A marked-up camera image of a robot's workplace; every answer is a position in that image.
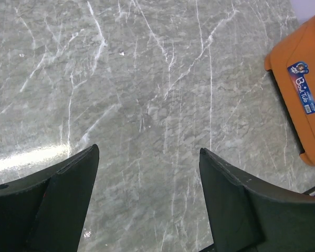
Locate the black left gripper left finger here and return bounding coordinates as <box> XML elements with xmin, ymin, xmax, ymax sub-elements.
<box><xmin>0</xmin><ymin>144</ymin><xmax>99</xmax><ymax>251</ymax></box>

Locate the orange plastic tub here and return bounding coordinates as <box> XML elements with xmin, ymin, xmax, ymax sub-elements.
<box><xmin>264</xmin><ymin>15</ymin><xmax>315</xmax><ymax>166</ymax></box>

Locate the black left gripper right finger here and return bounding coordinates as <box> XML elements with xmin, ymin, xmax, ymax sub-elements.
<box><xmin>199</xmin><ymin>148</ymin><xmax>315</xmax><ymax>251</ymax></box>

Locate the blue tub label sticker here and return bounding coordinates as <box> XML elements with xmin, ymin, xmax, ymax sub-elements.
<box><xmin>287</xmin><ymin>61</ymin><xmax>315</xmax><ymax>115</ymax></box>

